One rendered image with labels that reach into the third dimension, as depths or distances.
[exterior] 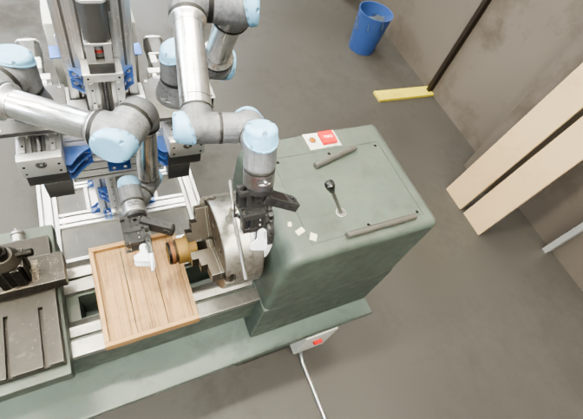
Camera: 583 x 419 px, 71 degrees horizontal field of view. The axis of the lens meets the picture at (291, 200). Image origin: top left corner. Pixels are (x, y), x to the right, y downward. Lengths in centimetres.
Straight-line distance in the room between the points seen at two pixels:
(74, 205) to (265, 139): 183
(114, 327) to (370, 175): 101
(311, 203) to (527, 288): 239
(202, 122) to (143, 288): 77
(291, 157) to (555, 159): 209
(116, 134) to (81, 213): 134
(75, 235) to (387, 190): 167
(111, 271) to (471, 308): 232
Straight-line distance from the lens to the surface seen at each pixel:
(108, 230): 246
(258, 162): 90
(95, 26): 155
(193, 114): 97
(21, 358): 145
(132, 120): 126
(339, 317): 200
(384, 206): 145
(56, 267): 148
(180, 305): 152
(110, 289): 156
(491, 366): 302
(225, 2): 119
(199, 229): 136
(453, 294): 306
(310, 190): 138
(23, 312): 150
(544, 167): 318
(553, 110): 314
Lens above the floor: 231
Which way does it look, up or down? 53 degrees down
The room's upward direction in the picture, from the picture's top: 23 degrees clockwise
